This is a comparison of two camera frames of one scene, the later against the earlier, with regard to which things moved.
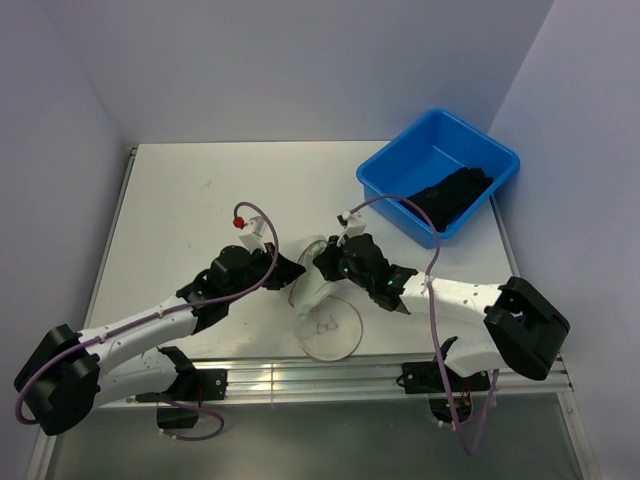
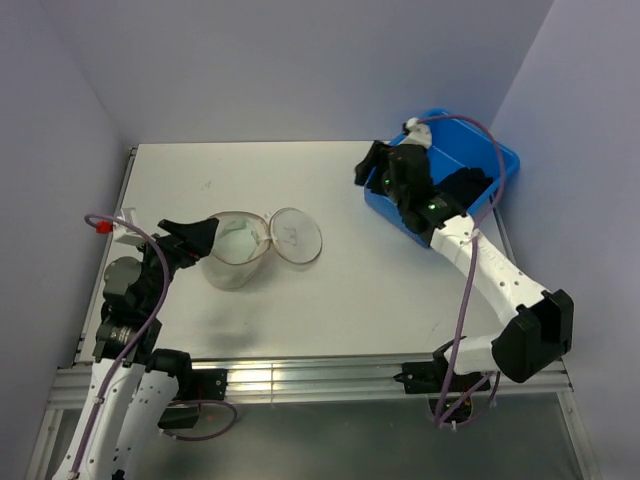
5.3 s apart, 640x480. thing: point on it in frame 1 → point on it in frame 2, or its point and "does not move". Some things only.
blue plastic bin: (432, 146) does not move
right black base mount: (424, 378) does not move
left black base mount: (191, 386) does not move
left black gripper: (284, 273) → (188, 242)
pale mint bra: (312, 288) → (235, 239)
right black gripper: (327, 263) → (371, 159)
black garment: (443, 199) does not move
